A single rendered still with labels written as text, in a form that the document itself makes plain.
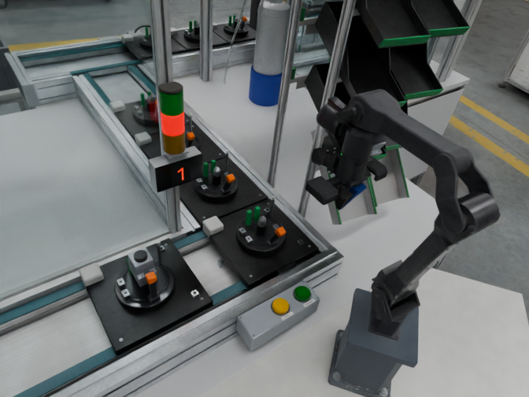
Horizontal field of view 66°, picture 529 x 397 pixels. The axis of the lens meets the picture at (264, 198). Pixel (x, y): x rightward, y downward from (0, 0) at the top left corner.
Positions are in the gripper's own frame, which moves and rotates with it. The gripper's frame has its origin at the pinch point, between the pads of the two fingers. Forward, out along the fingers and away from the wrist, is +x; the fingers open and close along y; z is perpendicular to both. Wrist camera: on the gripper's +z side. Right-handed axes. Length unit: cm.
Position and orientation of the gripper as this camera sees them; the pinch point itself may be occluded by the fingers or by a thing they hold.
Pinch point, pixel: (342, 197)
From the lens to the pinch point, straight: 89.9
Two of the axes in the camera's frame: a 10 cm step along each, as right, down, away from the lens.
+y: -8.1, 3.3, -4.8
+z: -5.7, -5.9, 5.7
